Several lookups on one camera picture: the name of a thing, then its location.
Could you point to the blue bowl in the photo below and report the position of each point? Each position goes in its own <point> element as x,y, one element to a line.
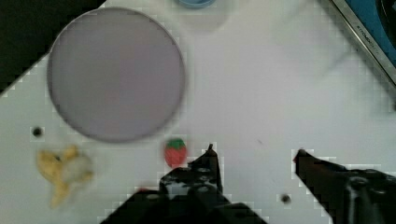
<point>195,3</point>

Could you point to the yellow plush banana peel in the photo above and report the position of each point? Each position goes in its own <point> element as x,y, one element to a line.
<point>63,169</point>

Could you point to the plush strawberry toy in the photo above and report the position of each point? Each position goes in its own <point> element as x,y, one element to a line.
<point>175,152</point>

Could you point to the round lilac plate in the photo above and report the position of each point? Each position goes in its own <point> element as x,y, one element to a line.
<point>115,75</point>

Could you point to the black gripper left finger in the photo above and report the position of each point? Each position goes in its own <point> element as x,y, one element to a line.
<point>186,195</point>

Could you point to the black toaster oven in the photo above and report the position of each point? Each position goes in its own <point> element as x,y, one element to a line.
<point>372,24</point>

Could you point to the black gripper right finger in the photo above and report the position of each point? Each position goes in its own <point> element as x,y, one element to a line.
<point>349,196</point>

